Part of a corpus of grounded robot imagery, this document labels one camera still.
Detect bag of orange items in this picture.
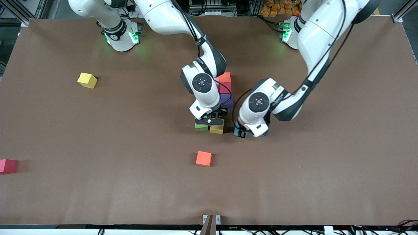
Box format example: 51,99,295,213
260,0,302,17

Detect brown paper table cover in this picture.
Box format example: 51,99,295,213
0,16,418,226

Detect purple foam cube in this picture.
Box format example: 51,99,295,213
220,94,234,109

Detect brown wooden strip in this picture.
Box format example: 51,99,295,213
200,214,217,235

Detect tangled black cables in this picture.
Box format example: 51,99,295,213
193,220,418,235

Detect aluminium frame rail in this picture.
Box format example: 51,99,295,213
0,0,49,24
394,0,418,20

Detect small metal table bracket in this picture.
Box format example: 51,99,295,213
202,214,221,225

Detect white power strip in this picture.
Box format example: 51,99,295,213
204,9,231,17

